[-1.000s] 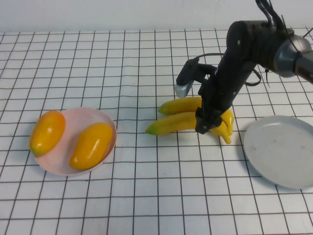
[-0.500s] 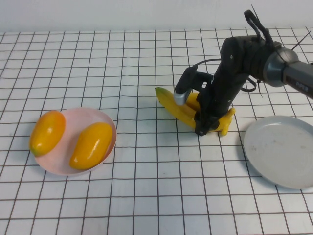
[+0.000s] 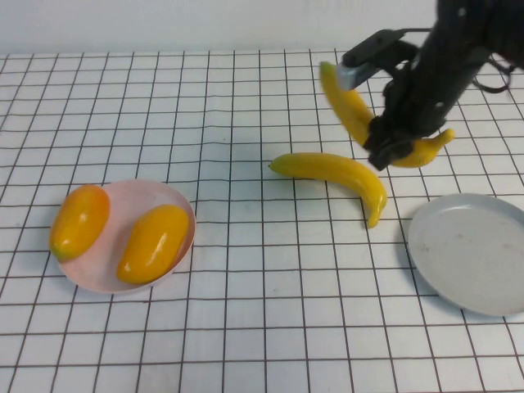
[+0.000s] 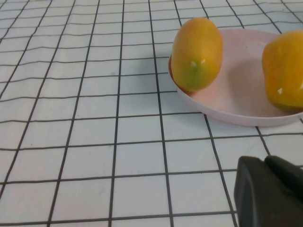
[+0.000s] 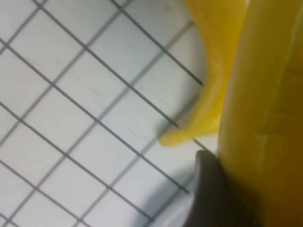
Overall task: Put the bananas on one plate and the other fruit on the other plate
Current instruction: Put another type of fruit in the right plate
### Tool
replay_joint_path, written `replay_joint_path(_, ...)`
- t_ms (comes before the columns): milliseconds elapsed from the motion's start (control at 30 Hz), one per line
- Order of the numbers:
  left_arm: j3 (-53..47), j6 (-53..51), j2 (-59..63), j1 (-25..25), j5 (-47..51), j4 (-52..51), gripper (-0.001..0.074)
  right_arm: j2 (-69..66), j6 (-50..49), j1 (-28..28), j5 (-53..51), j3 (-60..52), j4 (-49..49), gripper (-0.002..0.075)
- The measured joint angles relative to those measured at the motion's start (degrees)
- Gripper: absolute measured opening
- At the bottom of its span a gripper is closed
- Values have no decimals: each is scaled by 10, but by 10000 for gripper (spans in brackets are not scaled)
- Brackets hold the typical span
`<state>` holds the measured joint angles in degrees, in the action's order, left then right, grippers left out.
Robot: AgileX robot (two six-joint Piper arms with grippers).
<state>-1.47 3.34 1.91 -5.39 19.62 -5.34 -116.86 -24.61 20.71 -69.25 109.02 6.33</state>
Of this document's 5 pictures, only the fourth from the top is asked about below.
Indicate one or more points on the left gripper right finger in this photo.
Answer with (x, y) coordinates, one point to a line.
(288, 175)

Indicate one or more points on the pink round plate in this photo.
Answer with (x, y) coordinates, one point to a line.
(243, 94)

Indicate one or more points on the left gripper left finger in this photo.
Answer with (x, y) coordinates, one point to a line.
(253, 194)

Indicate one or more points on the orange mango with red blush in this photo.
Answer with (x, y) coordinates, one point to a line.
(196, 52)

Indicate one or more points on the white black-grid tablecloth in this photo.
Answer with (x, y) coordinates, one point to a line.
(71, 118)

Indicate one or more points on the yellow-orange mango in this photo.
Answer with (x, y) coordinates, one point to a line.
(284, 75)

